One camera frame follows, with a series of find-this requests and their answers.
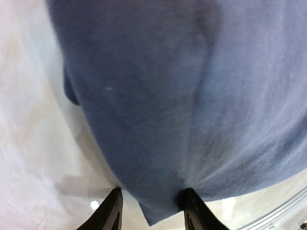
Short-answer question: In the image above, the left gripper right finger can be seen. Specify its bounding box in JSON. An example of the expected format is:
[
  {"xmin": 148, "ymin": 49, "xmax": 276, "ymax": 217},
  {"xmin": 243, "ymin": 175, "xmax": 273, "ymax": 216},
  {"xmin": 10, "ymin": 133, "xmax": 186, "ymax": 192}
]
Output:
[{"xmin": 181, "ymin": 188, "xmax": 229, "ymax": 230}]

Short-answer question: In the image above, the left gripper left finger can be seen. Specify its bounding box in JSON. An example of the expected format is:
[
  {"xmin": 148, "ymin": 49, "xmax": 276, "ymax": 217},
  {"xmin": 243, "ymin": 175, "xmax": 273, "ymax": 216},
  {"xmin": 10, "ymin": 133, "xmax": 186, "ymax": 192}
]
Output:
[{"xmin": 78, "ymin": 187, "xmax": 123, "ymax": 230}]

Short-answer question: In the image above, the blue garment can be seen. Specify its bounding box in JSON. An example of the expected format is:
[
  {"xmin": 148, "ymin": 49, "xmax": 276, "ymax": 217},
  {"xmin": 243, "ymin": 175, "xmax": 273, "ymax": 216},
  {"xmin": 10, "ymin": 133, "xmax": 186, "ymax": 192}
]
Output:
[{"xmin": 46, "ymin": 0, "xmax": 307, "ymax": 226}]

